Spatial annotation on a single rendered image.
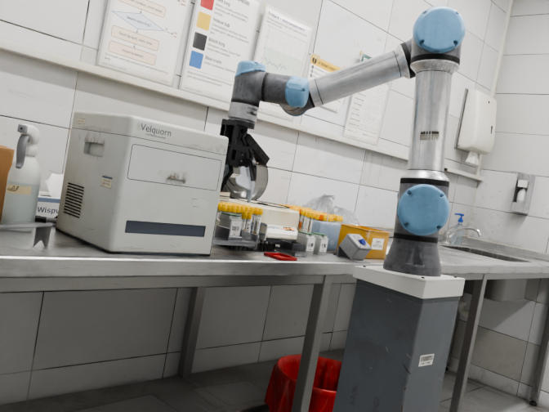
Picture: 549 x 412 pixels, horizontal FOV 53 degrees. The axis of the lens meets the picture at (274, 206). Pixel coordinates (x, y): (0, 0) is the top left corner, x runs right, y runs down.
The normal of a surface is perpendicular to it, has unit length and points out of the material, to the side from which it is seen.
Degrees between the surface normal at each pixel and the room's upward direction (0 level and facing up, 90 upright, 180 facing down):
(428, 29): 80
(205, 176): 90
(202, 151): 90
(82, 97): 90
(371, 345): 90
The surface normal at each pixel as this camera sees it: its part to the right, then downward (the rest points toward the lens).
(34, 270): 0.70, 0.16
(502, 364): -0.69, -0.08
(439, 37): -0.18, -0.15
